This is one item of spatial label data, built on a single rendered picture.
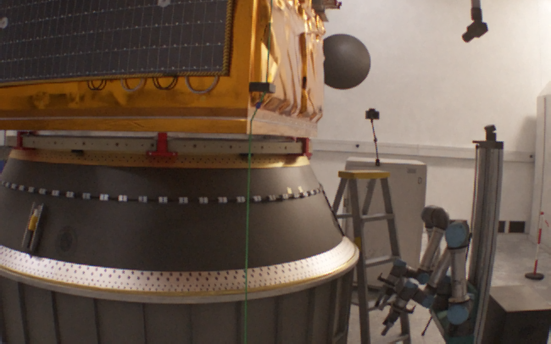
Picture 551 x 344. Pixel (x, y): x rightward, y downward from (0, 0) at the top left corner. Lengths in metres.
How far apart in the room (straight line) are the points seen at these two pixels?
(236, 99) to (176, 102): 0.21
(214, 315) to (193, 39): 1.01
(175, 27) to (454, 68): 8.65
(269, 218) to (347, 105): 7.85
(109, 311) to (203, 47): 1.02
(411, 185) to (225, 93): 4.38
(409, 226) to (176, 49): 4.59
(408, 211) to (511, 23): 5.74
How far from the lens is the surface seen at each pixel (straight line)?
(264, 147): 2.28
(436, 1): 10.44
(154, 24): 1.90
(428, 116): 10.04
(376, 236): 6.06
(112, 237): 2.03
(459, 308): 2.72
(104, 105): 2.00
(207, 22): 1.83
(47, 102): 2.16
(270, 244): 2.18
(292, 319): 2.25
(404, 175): 6.00
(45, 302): 2.15
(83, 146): 2.16
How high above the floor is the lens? 1.74
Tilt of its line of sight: 3 degrees down
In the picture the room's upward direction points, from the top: 2 degrees clockwise
